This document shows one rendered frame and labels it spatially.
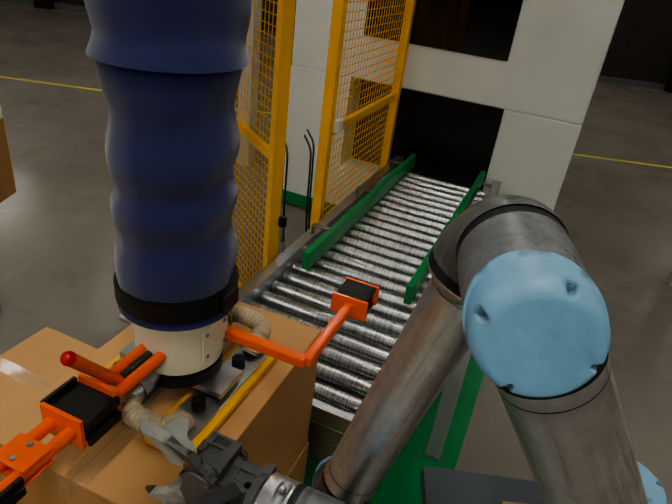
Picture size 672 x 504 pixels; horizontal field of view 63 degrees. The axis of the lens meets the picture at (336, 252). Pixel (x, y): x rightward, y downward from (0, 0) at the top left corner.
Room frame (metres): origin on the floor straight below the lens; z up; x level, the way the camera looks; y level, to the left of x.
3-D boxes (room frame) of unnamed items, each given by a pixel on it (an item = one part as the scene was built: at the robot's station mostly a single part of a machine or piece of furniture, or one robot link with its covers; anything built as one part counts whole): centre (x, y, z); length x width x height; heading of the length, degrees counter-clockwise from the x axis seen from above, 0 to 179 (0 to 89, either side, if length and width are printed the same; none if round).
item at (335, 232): (2.77, -0.12, 0.60); 1.60 x 0.11 x 0.09; 160
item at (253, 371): (0.83, 0.20, 0.97); 0.34 x 0.10 x 0.05; 160
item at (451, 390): (1.61, -0.51, 0.50); 0.07 x 0.07 x 1.00; 70
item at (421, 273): (2.58, -0.62, 0.60); 1.60 x 0.11 x 0.09; 160
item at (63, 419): (0.63, 0.37, 1.08); 0.10 x 0.08 x 0.06; 70
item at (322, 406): (1.24, 0.16, 0.58); 0.70 x 0.03 x 0.06; 70
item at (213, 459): (0.53, 0.11, 1.07); 0.12 x 0.09 x 0.08; 70
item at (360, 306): (1.06, -0.06, 1.08); 0.09 x 0.08 x 0.05; 70
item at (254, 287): (2.46, 0.06, 0.50); 2.31 x 0.05 x 0.19; 160
